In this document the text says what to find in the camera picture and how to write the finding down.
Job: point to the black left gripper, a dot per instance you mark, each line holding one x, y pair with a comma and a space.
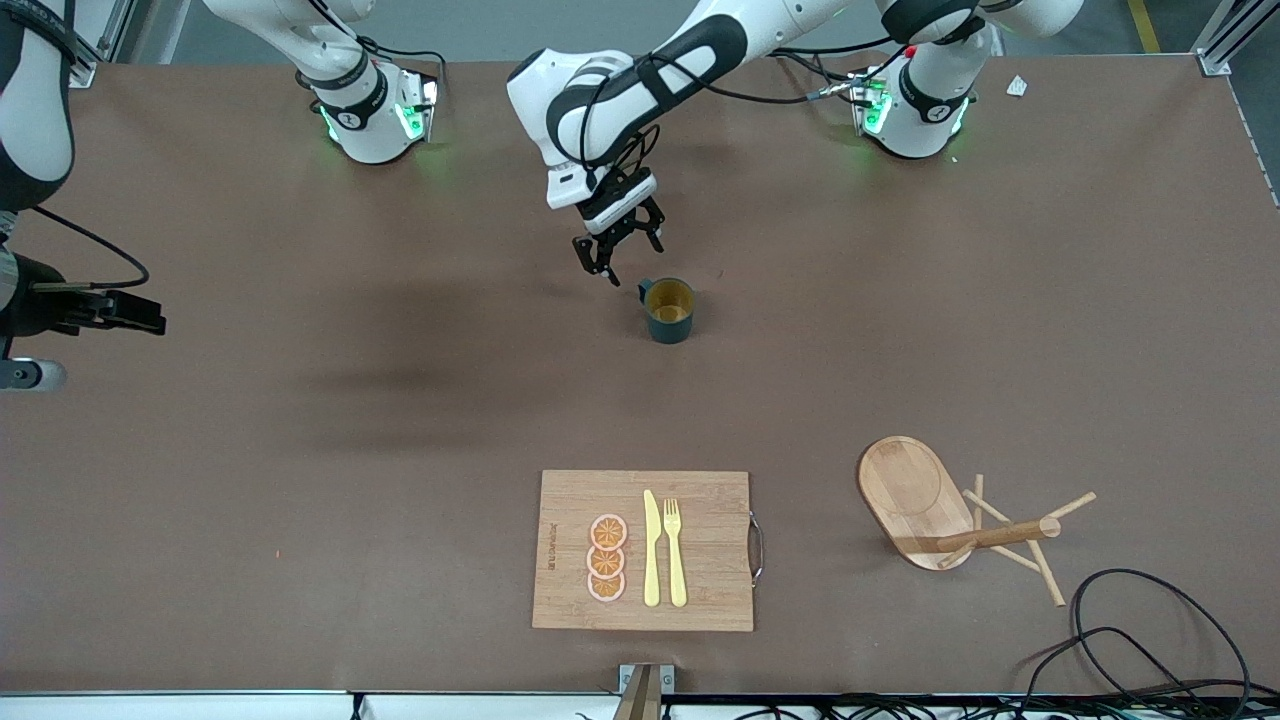
622, 228

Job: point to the bamboo cutting board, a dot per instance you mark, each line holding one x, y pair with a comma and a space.
710, 550

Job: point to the brown table cover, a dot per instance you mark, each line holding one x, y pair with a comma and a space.
200, 550

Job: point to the white paper scrap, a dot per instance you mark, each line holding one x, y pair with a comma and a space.
1017, 86

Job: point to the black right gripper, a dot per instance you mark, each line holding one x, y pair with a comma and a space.
40, 306

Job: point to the dark green cup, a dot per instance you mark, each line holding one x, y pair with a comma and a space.
668, 328

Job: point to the orange slice toy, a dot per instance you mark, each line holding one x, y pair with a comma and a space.
609, 530

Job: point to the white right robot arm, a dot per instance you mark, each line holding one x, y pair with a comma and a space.
365, 110

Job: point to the yellow plastic knife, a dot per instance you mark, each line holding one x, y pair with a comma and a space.
652, 550

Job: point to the wooden cup rack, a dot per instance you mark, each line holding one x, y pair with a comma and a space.
910, 490

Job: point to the aluminium frame profile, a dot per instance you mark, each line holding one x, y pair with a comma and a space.
95, 55
1225, 40

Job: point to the metal bracket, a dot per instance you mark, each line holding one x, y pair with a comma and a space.
628, 676

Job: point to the brown wooden strut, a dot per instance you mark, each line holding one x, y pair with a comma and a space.
640, 700

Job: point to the white table edge rail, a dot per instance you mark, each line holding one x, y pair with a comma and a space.
200, 706

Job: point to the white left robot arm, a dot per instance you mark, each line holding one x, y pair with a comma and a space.
700, 50

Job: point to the yellow plastic fork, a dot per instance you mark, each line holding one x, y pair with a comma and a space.
676, 560

